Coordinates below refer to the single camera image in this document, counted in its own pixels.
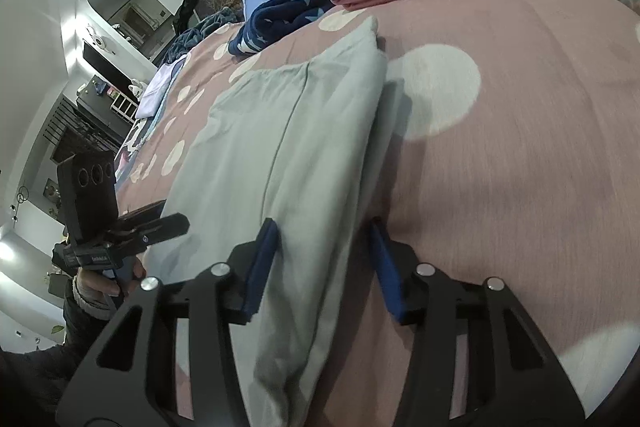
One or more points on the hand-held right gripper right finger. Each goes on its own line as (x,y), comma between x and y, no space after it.
(385,272)

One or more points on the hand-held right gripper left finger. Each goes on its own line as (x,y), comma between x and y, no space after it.
(262,267)

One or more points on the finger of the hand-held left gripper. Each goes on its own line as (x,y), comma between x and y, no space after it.
(160,229)
(145,209)

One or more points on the grey-green shirt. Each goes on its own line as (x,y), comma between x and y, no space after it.
(300,147)

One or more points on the person's left forearm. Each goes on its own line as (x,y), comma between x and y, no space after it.
(50,367)

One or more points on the person's left hand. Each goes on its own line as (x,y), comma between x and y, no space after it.
(95,282)

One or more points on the blue-bordered animal-print bed sheet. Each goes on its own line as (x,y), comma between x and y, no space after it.
(132,139)

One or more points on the dark slatted cabinet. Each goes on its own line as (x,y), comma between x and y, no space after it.
(85,127)

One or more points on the lavender folded garment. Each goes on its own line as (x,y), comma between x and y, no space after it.
(155,92)

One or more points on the white plush toy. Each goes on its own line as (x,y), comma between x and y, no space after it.
(136,87)

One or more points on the black television screen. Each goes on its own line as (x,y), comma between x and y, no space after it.
(107,59)

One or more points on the pink polka-dot blanket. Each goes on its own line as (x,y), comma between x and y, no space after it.
(525,157)

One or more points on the dark teal knit garment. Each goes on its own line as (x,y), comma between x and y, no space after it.
(200,32)

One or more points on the black garment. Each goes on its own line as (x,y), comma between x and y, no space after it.
(187,4)

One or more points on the navy star-print fleece garment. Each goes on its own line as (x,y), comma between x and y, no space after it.
(280,19)

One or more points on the white slatted rail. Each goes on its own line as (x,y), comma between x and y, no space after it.
(125,107)

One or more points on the white wall ornament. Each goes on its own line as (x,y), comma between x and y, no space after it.
(101,41)

